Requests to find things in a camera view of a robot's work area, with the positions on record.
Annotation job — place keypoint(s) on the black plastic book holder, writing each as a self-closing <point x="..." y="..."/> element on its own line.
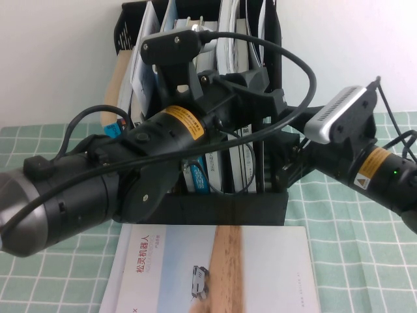
<point x="254" y="208"/>

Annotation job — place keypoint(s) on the light blue cover book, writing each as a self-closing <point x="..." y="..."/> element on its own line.
<point x="169" y="16"/>

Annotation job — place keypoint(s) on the thin white printed booklet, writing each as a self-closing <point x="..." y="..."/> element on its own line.
<point x="143" y="75"/>

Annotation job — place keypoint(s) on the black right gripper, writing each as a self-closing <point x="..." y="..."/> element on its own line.
<point x="374" y="169"/>

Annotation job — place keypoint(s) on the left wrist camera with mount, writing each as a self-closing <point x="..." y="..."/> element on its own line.
<point x="169" y="45"/>

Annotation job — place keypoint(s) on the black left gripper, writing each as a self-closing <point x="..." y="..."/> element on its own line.
<point x="182" y="125"/>

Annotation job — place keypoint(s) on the thin plain white book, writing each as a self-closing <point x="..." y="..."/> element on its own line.
<point x="234" y="55"/>

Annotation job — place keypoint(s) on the blue spine book tan pages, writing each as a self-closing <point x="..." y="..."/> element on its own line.
<point x="114" y="81"/>

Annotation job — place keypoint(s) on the blue spine book white characters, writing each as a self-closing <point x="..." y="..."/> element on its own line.
<point x="200" y="179"/>

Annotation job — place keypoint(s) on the green white checked tablecloth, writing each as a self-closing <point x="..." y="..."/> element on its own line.
<point x="342" y="244"/>

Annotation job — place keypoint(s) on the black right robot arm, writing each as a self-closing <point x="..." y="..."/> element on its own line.
<point x="412" y="208"/>

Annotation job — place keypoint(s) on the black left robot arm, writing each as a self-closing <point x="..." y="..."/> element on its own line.
<point x="65" y="202"/>

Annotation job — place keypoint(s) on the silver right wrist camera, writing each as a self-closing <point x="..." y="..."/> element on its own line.
<point x="332" y="120"/>

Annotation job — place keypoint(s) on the thick white spine orange-top book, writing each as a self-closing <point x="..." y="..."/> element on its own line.
<point x="215" y="169"/>

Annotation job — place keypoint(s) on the white book with sandy road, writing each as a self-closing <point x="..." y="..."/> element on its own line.
<point x="182" y="261"/>

